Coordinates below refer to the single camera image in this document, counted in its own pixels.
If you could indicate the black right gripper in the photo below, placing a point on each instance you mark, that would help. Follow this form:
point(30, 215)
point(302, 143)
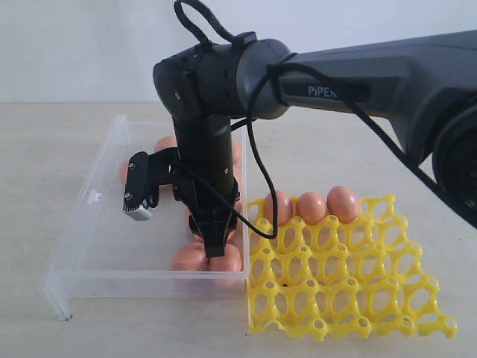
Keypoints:
point(212, 213)

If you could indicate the brown egg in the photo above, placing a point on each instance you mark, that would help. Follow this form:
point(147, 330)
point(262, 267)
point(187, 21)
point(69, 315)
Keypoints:
point(231, 261)
point(191, 257)
point(231, 235)
point(238, 208)
point(165, 142)
point(284, 208)
point(238, 175)
point(311, 207)
point(187, 215)
point(122, 172)
point(342, 202)

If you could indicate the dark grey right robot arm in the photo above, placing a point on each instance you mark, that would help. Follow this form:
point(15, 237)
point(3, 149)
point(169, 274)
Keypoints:
point(418, 95)

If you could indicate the brown egg back right corner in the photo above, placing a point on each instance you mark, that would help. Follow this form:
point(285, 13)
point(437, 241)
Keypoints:
point(236, 152)

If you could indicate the brown egg back top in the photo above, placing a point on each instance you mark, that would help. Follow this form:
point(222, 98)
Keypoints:
point(165, 142)

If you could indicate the clear plastic box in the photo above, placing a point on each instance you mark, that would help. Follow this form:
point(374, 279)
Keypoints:
point(105, 253)

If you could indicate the yellow plastic egg tray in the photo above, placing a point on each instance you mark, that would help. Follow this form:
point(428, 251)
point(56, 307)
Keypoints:
point(337, 279)

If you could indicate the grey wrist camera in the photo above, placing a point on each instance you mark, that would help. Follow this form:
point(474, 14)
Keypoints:
point(145, 175)

